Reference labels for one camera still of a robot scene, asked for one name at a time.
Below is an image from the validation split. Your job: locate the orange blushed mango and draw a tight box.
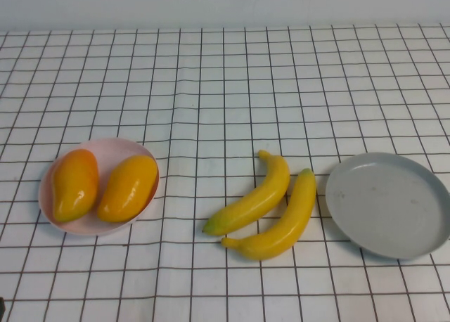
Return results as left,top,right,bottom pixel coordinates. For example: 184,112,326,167
51,148,99,223

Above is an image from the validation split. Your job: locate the white checked tablecloth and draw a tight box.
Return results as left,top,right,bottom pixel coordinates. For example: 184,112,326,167
0,23,450,322

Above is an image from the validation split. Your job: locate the yellow banana green tip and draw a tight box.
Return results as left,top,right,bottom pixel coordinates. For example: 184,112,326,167
220,167,318,261
202,150,291,236

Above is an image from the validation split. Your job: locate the pink round plate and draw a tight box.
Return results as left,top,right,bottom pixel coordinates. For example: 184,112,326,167
37,137,161,236

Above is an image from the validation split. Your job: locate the yellow mango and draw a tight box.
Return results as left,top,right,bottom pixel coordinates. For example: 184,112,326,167
96,155,158,224

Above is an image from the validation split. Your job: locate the grey round plate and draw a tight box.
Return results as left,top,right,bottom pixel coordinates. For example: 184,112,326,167
325,152,450,260

